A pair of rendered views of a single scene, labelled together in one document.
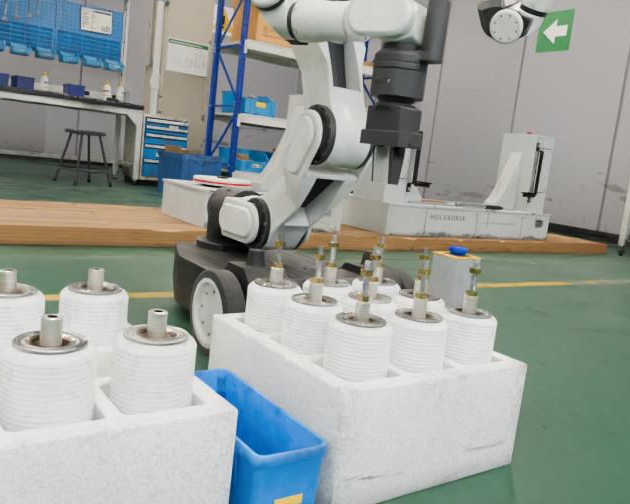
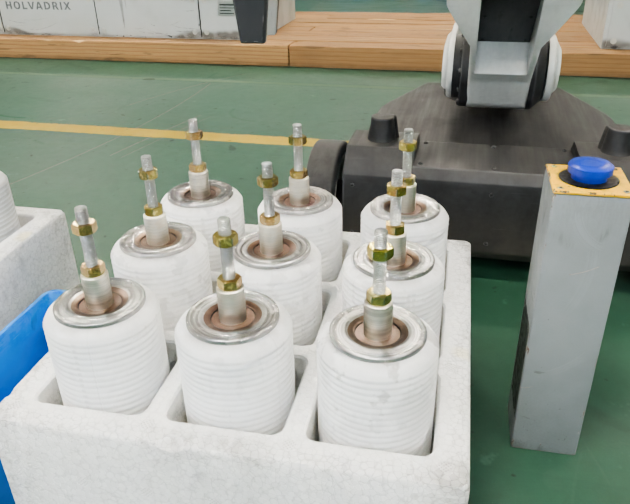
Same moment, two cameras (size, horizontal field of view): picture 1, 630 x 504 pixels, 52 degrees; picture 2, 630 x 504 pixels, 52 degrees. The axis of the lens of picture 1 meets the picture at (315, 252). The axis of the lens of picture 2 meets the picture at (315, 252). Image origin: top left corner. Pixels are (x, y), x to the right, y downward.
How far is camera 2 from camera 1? 0.93 m
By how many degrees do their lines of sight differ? 50
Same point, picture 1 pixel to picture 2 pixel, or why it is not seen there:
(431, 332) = (198, 360)
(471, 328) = (329, 372)
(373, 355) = (69, 370)
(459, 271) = (558, 219)
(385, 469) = not seen: outside the picture
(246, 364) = not seen: hidden behind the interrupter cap
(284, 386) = not seen: hidden behind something
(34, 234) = (379, 58)
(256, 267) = (372, 143)
